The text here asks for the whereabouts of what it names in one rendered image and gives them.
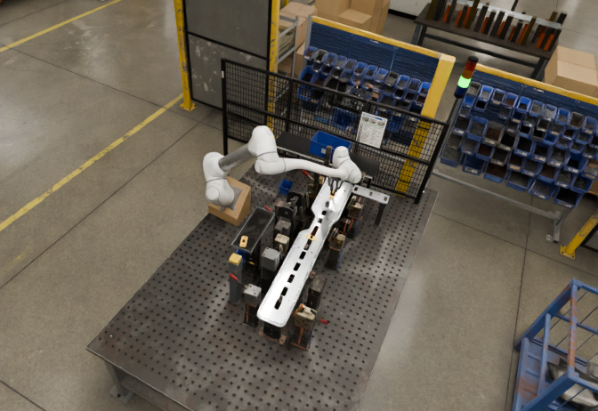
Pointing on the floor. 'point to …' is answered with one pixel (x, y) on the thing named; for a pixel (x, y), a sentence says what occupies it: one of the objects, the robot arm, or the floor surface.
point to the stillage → (555, 363)
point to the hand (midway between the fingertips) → (333, 190)
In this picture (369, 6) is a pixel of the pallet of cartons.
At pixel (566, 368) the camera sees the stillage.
